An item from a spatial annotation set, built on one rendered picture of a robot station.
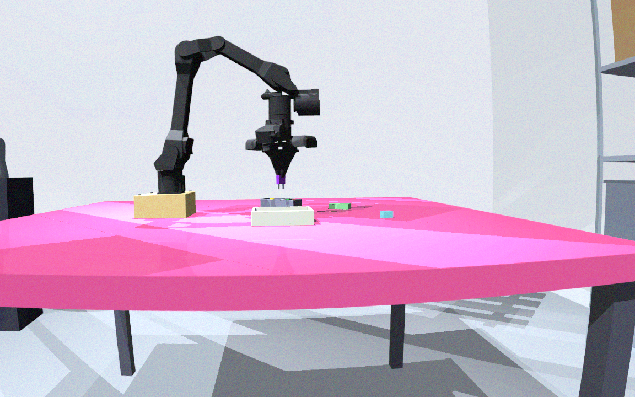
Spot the light green rectangular block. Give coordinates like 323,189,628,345
329,203,352,210

